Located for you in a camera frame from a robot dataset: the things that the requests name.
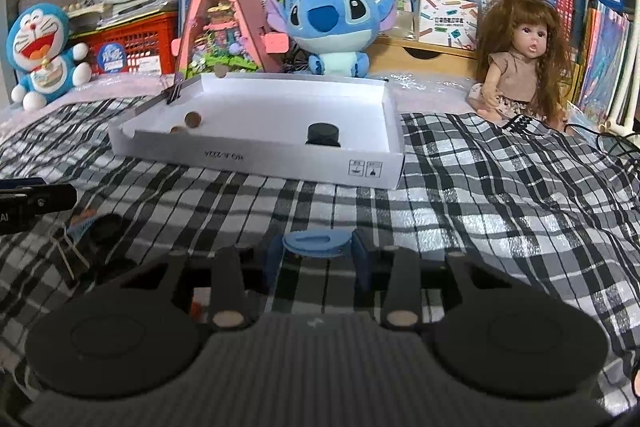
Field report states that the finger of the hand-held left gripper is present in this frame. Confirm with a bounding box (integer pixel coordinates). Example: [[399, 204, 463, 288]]
[[0, 184, 79, 215], [0, 177, 46, 192]]

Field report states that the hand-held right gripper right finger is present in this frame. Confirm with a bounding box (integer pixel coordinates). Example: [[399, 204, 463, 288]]
[[350, 229, 502, 331]]

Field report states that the blue cat plush toy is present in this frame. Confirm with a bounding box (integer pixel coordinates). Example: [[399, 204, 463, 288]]
[[6, 3, 91, 110]]

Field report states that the blue alien plush toy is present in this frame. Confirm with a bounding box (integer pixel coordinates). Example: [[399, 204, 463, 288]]
[[265, 0, 401, 78]]

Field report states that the row of thin picture books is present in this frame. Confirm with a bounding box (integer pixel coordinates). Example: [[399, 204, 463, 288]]
[[570, 0, 633, 128]]

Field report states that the pink triangular house model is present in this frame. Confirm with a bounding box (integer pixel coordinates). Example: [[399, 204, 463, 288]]
[[171, 0, 291, 80]]

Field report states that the white cardboard box tray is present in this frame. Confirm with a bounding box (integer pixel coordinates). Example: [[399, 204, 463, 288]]
[[108, 72, 405, 190]]

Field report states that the wooden drawer organizer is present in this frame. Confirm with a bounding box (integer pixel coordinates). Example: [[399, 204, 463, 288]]
[[367, 36, 478, 80]]

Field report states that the black white plaid blanket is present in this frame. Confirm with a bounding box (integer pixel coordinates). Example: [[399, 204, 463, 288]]
[[0, 97, 640, 408]]

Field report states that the brown haired doll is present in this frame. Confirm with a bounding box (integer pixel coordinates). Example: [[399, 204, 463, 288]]
[[467, 0, 576, 135]]

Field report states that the small black binder clip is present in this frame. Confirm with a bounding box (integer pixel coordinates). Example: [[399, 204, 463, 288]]
[[165, 74, 183, 105]]

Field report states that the white pole rack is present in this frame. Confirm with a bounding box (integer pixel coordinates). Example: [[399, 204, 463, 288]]
[[597, 0, 640, 132]]

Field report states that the black cable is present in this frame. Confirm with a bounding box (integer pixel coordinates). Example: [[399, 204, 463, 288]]
[[500, 114, 640, 168]]

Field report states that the blue round lid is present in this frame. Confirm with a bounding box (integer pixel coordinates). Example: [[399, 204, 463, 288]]
[[281, 231, 357, 256]]

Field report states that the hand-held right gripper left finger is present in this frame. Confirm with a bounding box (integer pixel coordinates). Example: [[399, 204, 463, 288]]
[[120, 234, 288, 331]]

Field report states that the black round lid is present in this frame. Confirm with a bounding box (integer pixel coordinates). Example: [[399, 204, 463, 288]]
[[306, 123, 340, 140]]

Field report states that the white printed carton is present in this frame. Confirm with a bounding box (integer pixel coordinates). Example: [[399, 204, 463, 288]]
[[414, 0, 480, 50]]

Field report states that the red plastic crate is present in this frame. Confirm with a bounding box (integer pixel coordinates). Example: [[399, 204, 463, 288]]
[[70, 14, 180, 80]]

